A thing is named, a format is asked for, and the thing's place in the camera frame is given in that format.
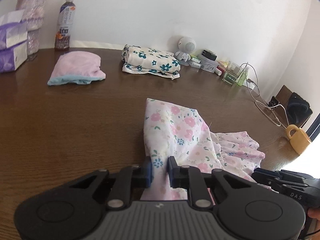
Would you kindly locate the purple textured vase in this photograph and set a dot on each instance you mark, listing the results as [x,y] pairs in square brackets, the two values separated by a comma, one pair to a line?
[32,12]

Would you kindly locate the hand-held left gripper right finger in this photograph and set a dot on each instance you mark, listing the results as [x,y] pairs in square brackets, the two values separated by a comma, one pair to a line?
[171,172]

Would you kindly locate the black bag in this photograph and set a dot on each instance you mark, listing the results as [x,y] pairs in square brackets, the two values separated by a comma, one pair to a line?
[297,107]

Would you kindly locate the pink cloth with blue trim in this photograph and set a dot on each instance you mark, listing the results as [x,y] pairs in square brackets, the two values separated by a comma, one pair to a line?
[75,65]

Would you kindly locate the black charger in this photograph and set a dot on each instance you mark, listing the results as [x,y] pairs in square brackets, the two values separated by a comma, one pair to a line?
[209,54]

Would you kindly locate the small red white tube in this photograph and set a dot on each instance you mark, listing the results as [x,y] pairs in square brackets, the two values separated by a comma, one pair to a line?
[219,71]

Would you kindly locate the pink floral dress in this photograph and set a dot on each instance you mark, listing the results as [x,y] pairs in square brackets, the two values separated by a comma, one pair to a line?
[180,130]

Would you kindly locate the white charger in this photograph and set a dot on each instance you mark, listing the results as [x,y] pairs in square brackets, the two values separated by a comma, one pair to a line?
[251,84]

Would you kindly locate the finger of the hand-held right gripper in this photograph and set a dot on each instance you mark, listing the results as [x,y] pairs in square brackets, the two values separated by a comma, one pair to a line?
[261,170]
[265,180]

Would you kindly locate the tea bottle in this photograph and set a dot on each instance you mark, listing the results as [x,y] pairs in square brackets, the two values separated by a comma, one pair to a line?
[65,22]

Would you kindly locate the green tissue packet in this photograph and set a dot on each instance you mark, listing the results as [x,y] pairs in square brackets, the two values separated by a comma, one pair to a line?
[195,58]

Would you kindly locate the green spray bottle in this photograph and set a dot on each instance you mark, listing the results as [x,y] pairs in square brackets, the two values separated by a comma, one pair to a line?
[242,78]

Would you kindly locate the person's right hand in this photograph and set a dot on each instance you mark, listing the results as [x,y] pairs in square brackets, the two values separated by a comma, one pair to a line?
[315,213]

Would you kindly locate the grey printed tin box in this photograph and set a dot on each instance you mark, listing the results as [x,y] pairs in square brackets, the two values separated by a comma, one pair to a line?
[207,65]

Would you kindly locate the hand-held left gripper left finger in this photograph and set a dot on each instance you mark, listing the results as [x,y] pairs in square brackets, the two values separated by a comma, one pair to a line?
[148,172]

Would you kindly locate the small black device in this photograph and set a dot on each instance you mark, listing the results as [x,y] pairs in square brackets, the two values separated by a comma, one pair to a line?
[273,102]

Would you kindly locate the purple tissue pack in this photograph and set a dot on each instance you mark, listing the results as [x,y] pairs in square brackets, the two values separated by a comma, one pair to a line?
[10,60]
[10,33]

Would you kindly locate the white robot-shaped speaker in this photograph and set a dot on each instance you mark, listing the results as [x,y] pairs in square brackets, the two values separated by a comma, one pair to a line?
[187,43]

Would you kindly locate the cream cloth with teal flowers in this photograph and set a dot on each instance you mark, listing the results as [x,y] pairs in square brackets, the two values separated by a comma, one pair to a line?
[150,60]

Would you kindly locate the yellow mug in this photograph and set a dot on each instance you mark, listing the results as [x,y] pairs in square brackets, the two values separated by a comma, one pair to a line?
[298,140]

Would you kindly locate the white tissue packet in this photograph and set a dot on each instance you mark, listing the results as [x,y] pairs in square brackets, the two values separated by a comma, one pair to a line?
[195,63]

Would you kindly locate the glass cup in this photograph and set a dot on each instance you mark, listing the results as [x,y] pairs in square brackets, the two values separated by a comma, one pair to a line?
[231,77]

